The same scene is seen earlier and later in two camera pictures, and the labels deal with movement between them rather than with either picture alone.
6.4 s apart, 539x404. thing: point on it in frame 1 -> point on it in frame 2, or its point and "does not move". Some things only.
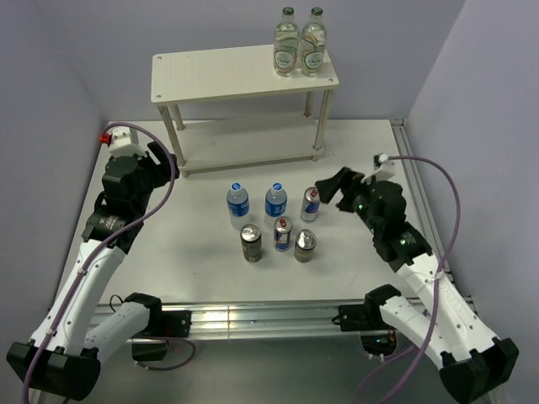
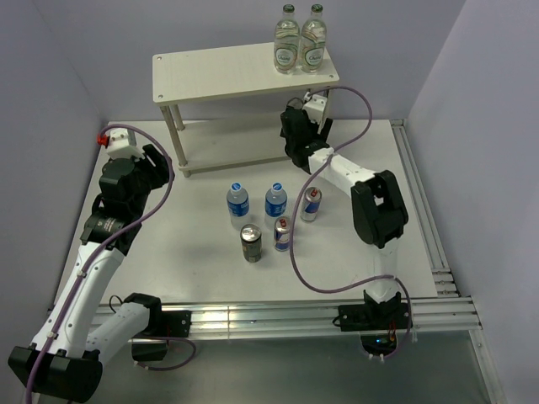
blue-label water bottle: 238,204 does not move
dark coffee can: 305,243 -> 295,103
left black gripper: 162,171 does not move
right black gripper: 349,183 -> 325,130
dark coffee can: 251,240 does not move
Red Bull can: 310,204 does not move
